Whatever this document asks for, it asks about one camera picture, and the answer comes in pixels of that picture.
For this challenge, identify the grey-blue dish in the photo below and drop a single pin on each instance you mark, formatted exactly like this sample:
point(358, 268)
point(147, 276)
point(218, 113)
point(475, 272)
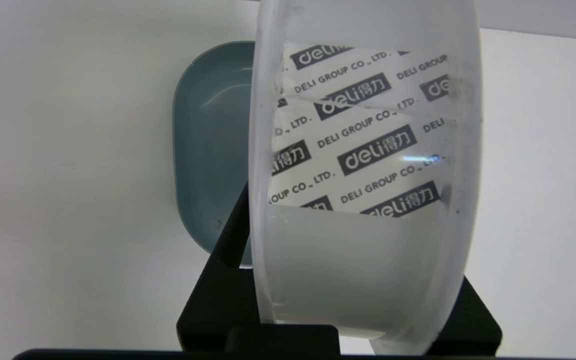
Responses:
point(213, 150)

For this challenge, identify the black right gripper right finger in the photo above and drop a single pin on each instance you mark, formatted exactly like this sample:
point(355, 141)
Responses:
point(473, 320)

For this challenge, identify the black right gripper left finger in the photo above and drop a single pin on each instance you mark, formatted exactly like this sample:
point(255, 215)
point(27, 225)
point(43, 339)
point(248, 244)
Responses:
point(220, 295)

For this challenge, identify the translucent tape roll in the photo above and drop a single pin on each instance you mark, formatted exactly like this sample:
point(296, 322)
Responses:
point(363, 175)

